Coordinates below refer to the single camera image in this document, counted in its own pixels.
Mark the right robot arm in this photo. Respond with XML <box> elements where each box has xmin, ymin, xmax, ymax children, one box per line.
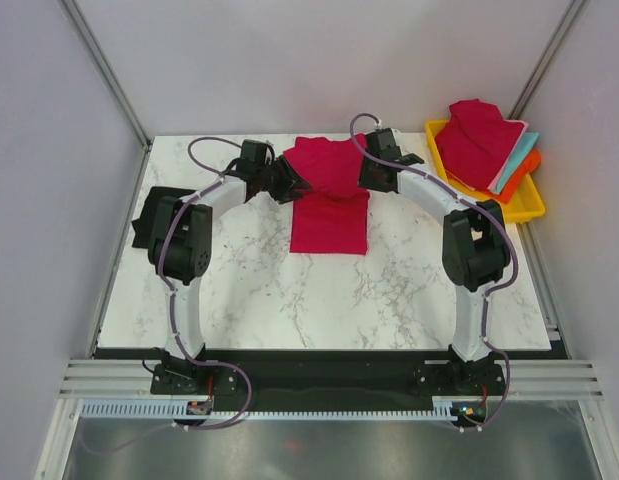
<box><xmin>353</xmin><ymin>128</ymin><xmax>518</xmax><ymax>394</ymax></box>

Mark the teal t shirt in tray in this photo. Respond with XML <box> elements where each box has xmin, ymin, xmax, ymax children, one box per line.
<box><xmin>491</xmin><ymin>132</ymin><xmax>539</xmax><ymax>194</ymax></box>

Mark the orange t shirt in tray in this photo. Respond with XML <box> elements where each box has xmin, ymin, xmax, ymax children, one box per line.
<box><xmin>495</xmin><ymin>149</ymin><xmax>542</xmax><ymax>204</ymax></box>

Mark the aluminium front rail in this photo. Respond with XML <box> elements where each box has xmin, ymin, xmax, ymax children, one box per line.
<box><xmin>59</xmin><ymin>360</ymin><xmax>602</xmax><ymax>400</ymax></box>

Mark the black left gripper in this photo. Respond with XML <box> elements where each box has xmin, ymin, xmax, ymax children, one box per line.
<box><xmin>257</xmin><ymin>156</ymin><xmax>311</xmax><ymax>206</ymax></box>

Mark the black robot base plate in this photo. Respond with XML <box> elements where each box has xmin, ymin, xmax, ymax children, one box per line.
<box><xmin>150</xmin><ymin>349</ymin><xmax>505</xmax><ymax>410</ymax></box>

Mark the left aluminium corner post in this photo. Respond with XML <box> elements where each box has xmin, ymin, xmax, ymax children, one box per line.
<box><xmin>58</xmin><ymin>0</ymin><xmax>152</xmax><ymax>152</ymax></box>

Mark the right aluminium corner post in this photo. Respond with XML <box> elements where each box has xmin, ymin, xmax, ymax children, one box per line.
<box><xmin>509</xmin><ymin>0</ymin><xmax>590</xmax><ymax>120</ymax></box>

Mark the crimson t shirt in tray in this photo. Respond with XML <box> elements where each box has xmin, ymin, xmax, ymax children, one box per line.
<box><xmin>434</xmin><ymin>99</ymin><xmax>526</xmax><ymax>192</ymax></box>

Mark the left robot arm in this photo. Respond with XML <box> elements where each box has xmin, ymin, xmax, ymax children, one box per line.
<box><xmin>147</xmin><ymin>140</ymin><xmax>312</xmax><ymax>393</ymax></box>

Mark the white slotted cable duct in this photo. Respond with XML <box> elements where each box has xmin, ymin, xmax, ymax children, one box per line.
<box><xmin>80</xmin><ymin>399</ymin><xmax>484</xmax><ymax>421</ymax></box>

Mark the aluminium corner post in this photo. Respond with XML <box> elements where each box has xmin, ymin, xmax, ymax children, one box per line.
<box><xmin>509</xmin><ymin>0</ymin><xmax>590</xmax><ymax>120</ymax></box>
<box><xmin>58</xmin><ymin>0</ymin><xmax>152</xmax><ymax>152</ymax></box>

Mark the yellow plastic tray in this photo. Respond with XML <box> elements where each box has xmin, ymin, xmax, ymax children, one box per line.
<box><xmin>425</xmin><ymin>119</ymin><xmax>546</xmax><ymax>224</ymax></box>

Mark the pink t shirt in tray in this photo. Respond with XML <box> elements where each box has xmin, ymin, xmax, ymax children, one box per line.
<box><xmin>448</xmin><ymin>117</ymin><xmax>531</xmax><ymax>194</ymax></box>

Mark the crimson t shirt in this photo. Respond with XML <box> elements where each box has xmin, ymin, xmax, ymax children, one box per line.
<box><xmin>284</xmin><ymin>134</ymin><xmax>370</xmax><ymax>255</ymax></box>
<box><xmin>434</xmin><ymin>99</ymin><xmax>526</xmax><ymax>192</ymax></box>

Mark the folded black t shirt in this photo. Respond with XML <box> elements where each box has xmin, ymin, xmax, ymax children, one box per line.
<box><xmin>131</xmin><ymin>186</ymin><xmax>194</xmax><ymax>249</ymax></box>

